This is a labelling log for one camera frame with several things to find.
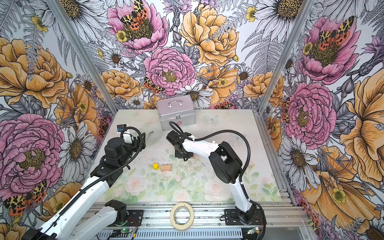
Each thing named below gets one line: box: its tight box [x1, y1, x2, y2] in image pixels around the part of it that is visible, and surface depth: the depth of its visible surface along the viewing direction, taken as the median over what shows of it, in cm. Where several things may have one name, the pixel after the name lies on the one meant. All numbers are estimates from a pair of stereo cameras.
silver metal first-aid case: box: [156, 94, 196, 131], surface depth 106 cm
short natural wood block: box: [160, 164, 172, 172], surface depth 91 cm
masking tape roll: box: [170, 202, 195, 231], surface depth 73 cm
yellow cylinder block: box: [152, 163, 160, 171], surface depth 92 cm
